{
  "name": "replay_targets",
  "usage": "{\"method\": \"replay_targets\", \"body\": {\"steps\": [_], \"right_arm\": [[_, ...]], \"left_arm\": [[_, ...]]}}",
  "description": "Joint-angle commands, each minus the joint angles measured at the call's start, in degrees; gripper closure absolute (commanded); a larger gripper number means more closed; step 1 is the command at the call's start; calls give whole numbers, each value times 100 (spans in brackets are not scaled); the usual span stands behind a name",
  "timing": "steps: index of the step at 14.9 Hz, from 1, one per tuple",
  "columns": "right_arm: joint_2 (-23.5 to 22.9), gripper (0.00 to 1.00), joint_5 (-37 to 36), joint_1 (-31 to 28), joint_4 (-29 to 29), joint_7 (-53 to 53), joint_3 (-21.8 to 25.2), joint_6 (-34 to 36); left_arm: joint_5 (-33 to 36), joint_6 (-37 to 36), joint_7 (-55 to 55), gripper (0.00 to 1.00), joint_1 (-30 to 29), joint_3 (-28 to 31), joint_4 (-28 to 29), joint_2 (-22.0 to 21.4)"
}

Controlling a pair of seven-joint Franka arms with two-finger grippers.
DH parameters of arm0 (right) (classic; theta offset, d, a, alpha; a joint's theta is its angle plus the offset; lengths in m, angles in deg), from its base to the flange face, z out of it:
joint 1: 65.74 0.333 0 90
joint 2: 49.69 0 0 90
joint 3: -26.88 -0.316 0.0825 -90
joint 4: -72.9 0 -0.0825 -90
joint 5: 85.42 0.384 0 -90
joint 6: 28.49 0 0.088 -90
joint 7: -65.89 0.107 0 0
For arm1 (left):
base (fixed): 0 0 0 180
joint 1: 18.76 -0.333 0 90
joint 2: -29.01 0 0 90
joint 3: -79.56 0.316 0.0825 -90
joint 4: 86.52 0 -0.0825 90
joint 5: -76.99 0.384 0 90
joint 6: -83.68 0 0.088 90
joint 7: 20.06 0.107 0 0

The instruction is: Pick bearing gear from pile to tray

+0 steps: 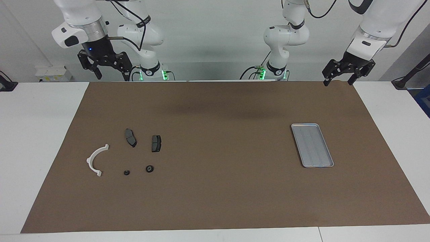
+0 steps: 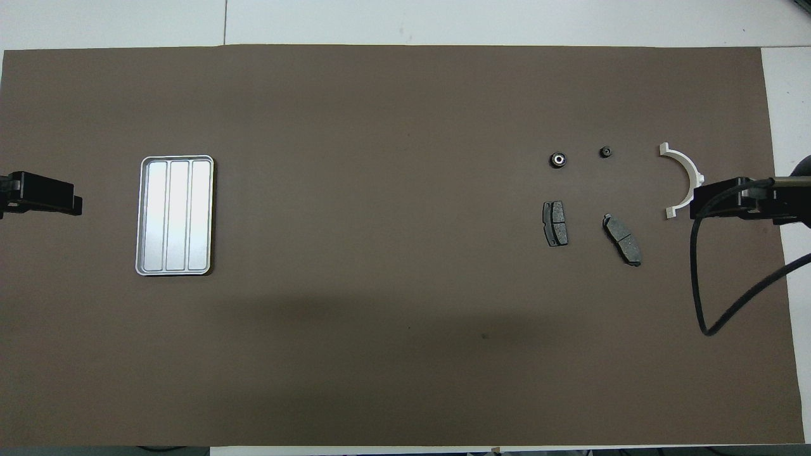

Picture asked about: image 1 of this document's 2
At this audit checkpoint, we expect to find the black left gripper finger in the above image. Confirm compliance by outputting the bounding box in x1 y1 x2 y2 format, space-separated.
348 60 376 85
322 59 343 87

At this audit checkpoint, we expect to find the white power strip box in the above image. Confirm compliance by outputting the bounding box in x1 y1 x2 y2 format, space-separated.
35 66 72 82

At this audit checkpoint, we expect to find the brown table mat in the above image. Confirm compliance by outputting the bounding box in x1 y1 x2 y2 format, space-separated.
21 81 430 234

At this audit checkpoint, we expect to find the silver metal tray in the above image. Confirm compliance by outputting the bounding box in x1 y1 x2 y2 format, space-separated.
291 123 334 168

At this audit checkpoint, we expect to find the black stand with pole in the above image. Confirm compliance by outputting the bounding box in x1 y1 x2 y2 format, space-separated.
391 53 430 90

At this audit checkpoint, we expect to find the black left arm base cable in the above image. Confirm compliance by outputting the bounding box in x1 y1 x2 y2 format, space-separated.
240 50 272 80

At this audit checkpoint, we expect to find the blue crate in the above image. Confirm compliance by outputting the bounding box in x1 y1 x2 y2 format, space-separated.
414 88 430 118

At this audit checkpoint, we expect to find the white semicircular plastic bracket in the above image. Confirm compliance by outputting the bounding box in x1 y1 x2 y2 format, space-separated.
86 144 110 177

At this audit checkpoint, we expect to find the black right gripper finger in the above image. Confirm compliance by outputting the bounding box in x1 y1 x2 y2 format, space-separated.
78 50 102 80
107 51 132 82

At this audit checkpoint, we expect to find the long dark grey brake pad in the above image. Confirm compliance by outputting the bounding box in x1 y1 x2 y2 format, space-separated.
125 128 137 148

